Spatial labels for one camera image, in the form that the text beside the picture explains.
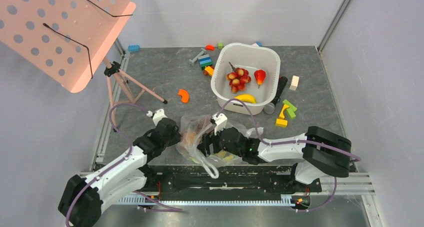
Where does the translucent plastic bag with fruits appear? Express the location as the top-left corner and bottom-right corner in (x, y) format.
(176, 115), (244, 179)

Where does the yellow fake banana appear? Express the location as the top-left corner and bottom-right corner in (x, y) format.
(235, 94), (257, 104)

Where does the red yellow fruit bunch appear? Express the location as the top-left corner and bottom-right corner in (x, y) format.
(225, 62), (252, 94)

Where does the red fake pear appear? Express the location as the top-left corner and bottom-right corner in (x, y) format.
(254, 69), (267, 88)

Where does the orange fake peach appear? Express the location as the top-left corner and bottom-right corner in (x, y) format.
(182, 129), (198, 146)

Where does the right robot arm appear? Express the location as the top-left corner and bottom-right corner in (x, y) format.
(196, 126), (353, 191)

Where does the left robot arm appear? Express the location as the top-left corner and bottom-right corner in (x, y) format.
(58, 117), (181, 227)

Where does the orange curved block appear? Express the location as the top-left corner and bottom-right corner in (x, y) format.
(177, 89), (190, 104)

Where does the black microphone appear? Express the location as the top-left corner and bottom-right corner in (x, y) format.
(263, 76), (288, 115)

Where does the stacked coloured brick pile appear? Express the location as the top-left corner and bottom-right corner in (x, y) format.
(198, 54), (215, 76)

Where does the grey toy wrench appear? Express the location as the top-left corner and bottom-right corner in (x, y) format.
(188, 48), (206, 65)

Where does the white plastic basin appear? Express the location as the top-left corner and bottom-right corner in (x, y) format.
(210, 43), (281, 115)

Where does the red curved block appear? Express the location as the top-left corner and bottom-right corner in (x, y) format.
(205, 45), (215, 51)

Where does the beige wooden block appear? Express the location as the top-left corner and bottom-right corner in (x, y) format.
(289, 75), (300, 91)

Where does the blue lego brick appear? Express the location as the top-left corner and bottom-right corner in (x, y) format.
(127, 45), (140, 52)

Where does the pink music stand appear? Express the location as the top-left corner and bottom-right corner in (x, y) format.
(0, 0), (169, 133)

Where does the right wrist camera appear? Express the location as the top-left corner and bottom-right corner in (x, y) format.
(212, 113), (228, 136)

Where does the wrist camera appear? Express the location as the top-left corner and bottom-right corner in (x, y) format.
(212, 113), (228, 136)
(146, 108), (167, 126)

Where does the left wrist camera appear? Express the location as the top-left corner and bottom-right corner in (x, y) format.
(146, 108), (167, 126)

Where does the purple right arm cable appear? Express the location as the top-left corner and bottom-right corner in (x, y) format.
(215, 98), (362, 213)

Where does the aluminium frame post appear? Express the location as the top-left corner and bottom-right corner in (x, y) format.
(316, 0), (353, 55)

